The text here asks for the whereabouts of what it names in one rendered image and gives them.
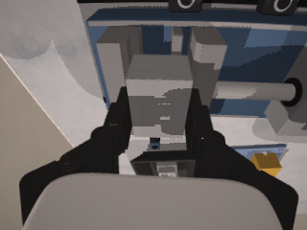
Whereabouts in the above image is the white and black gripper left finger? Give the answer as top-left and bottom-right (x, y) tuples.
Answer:
(19, 86), (132, 226)

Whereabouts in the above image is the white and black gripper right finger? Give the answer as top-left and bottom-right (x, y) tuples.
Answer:
(185, 88), (298, 230)

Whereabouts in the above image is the yellow-brown block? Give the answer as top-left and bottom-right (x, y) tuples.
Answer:
(250, 152), (282, 176)

